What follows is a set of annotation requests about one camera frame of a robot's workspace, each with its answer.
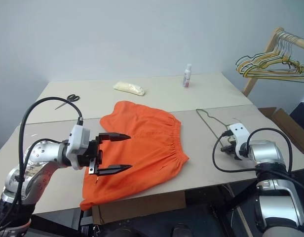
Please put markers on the black box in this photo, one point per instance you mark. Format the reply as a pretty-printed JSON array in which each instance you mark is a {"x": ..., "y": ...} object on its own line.
[{"x": 301, "y": 112}]

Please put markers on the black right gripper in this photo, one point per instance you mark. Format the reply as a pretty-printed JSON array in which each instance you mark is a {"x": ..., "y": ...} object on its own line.
[{"x": 229, "y": 149}]

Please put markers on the orange shorts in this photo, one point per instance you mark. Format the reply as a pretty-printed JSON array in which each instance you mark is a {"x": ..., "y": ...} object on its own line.
[{"x": 142, "y": 148}]

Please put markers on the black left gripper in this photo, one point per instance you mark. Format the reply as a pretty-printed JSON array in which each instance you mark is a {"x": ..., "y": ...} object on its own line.
[{"x": 92, "y": 154}]

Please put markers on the small white pink bottle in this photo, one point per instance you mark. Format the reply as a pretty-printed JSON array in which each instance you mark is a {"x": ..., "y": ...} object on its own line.
[{"x": 187, "y": 76}]

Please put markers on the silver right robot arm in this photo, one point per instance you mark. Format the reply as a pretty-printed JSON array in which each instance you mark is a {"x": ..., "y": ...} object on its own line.
[{"x": 277, "y": 187}]

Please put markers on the wooden clothes rack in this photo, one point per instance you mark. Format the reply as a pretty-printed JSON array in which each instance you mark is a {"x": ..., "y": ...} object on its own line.
[{"x": 255, "y": 79}]

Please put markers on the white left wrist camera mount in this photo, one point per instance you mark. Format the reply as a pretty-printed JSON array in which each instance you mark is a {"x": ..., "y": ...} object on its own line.
[{"x": 79, "y": 139}]

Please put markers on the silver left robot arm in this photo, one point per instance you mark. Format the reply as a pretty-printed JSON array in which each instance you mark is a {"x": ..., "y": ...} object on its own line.
[{"x": 33, "y": 158}]

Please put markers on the white filled plastic bag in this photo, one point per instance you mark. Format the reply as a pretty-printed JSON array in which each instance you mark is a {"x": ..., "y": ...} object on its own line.
[{"x": 129, "y": 87}]

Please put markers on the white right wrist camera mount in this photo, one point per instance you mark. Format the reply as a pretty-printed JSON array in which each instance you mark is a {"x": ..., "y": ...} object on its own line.
[{"x": 238, "y": 135}]

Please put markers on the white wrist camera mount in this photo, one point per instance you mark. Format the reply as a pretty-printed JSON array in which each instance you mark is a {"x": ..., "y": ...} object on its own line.
[
  {"x": 238, "y": 135},
  {"x": 79, "y": 139}
]

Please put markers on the open brown cardboard box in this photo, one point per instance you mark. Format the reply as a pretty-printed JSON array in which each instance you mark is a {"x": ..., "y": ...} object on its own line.
[{"x": 287, "y": 126}]

